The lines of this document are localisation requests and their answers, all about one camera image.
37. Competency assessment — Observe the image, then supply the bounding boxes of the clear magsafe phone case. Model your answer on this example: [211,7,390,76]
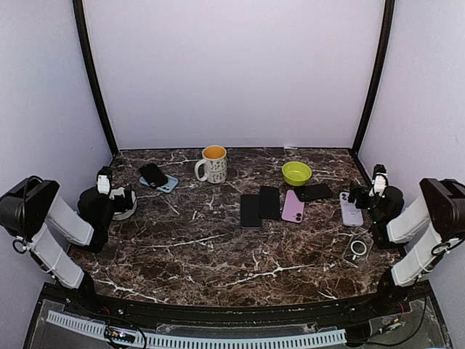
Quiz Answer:
[342,227,373,269]

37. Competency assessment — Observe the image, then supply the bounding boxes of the white scalloped bowl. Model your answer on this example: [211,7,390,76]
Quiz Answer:
[110,186,137,221]

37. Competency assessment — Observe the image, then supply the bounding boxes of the black phone case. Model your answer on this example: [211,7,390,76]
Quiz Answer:
[294,183,333,202]

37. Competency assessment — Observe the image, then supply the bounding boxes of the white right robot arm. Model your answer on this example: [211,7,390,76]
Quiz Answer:
[339,174,464,316]

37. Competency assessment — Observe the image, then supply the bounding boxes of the white slotted cable duct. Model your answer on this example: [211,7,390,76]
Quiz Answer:
[46,310,347,348]

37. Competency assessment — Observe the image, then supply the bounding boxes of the light blue phone case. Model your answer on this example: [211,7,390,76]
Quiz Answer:
[139,175,179,193]

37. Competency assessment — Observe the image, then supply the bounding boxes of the white mug orange inside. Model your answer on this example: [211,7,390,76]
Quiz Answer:
[194,145,227,184]

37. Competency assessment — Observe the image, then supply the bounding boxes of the black front table rail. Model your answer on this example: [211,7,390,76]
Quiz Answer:
[33,281,442,329]

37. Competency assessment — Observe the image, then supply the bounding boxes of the lilac phone case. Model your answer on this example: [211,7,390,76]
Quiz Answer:
[339,192,364,227]

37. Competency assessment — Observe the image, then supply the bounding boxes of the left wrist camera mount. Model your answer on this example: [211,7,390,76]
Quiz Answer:
[96,167,113,196]

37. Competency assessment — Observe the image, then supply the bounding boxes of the black phone purple edge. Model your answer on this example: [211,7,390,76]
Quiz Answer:
[240,194,262,229]

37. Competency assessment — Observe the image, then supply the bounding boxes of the pink phone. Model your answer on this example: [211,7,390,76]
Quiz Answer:
[281,190,304,223]

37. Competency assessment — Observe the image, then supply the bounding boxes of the black left frame post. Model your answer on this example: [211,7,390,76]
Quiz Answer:
[72,0,119,156]

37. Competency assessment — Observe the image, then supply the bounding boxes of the green bowl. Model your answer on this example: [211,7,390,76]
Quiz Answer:
[282,161,312,187]

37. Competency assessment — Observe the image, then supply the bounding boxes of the black right frame post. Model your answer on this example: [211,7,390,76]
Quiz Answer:
[351,0,395,158]

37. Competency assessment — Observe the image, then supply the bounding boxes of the black frame post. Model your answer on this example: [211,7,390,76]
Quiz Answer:
[351,0,395,158]
[72,0,119,156]

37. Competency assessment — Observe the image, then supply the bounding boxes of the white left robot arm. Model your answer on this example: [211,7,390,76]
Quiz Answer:
[1,176,137,317]

